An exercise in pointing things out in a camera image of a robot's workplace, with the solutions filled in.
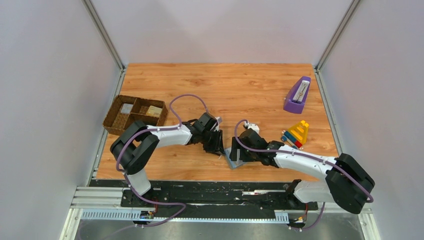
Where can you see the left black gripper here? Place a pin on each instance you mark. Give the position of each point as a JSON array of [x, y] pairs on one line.
[[214, 141]]

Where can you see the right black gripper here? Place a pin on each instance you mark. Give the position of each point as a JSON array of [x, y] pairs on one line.
[[241, 149]]

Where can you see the grey card holder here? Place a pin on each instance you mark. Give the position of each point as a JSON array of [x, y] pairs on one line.
[[233, 163]]

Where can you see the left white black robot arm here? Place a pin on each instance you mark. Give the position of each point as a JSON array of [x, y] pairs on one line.
[[135, 146]]

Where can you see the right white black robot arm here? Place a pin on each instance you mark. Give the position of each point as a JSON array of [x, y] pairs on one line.
[[340, 179]]

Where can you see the gold card in basket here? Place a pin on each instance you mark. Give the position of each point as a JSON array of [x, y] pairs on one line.
[[154, 111]]

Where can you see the silver card in basket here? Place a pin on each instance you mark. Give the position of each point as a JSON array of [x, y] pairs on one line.
[[126, 108]]

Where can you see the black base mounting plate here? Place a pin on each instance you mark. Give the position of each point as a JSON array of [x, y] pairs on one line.
[[213, 198]]

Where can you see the colourful toy block vehicle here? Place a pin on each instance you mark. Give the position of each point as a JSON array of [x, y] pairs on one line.
[[296, 135]]

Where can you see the purple metronome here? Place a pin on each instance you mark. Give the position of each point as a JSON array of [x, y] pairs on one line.
[[295, 100]]

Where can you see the brown woven divided basket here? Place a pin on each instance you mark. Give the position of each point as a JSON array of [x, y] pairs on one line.
[[115, 123]]

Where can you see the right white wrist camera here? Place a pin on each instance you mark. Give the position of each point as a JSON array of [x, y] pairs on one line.
[[251, 126]]

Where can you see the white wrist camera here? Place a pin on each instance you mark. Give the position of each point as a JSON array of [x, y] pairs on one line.
[[251, 126], [216, 126]]

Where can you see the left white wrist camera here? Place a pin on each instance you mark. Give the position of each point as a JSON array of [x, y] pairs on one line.
[[216, 126]]

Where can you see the white slotted cable duct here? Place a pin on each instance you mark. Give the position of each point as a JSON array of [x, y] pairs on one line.
[[279, 217]]

